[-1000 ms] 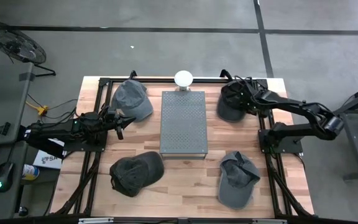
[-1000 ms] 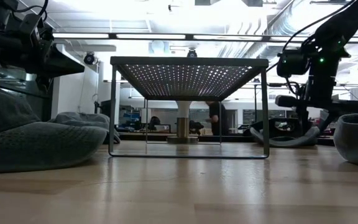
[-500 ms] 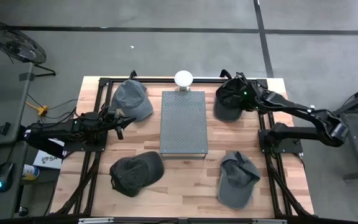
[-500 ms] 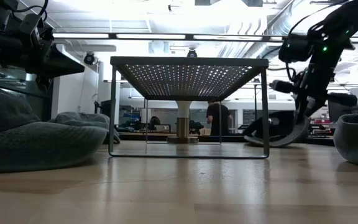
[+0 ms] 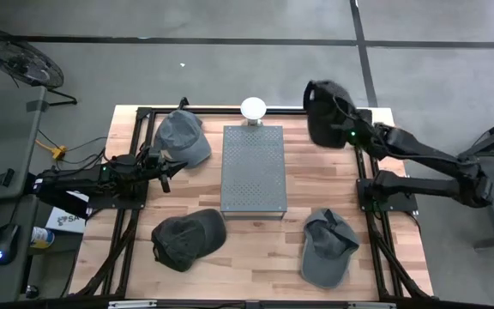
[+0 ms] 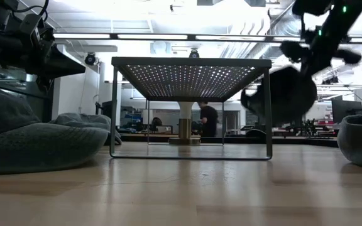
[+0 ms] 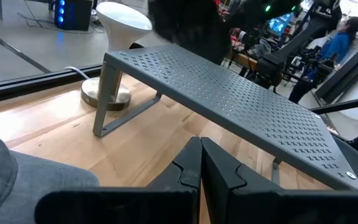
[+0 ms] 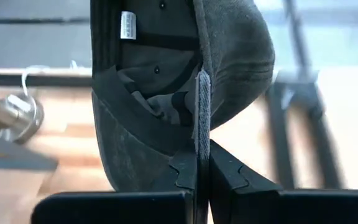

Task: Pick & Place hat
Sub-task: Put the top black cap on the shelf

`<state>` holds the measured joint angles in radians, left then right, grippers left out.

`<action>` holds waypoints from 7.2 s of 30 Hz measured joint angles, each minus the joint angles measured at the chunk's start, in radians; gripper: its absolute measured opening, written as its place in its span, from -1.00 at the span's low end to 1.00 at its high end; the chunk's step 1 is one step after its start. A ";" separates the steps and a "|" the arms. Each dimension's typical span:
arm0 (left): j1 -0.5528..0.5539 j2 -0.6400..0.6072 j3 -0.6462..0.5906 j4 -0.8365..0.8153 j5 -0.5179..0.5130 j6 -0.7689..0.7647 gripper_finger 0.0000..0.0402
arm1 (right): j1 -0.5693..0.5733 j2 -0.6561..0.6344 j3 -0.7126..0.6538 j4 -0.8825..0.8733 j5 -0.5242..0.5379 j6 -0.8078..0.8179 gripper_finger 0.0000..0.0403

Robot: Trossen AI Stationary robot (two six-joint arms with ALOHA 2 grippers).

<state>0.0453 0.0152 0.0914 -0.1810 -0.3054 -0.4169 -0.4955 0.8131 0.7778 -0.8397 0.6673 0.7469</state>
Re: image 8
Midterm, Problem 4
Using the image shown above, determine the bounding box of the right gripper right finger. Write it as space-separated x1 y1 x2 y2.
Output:
209 139 358 224

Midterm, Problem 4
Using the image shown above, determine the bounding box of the dark grey baseball cap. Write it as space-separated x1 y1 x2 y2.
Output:
90 0 276 193

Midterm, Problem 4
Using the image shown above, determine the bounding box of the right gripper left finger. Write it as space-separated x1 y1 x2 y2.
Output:
31 148 198 224

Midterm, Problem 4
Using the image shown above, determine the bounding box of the black metal stand frame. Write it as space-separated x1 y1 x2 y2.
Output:
264 0 344 190

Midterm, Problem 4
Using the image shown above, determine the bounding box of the white cable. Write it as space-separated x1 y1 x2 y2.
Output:
21 64 51 98

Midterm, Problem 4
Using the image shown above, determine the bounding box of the black table edge rail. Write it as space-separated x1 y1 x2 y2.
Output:
0 73 93 88

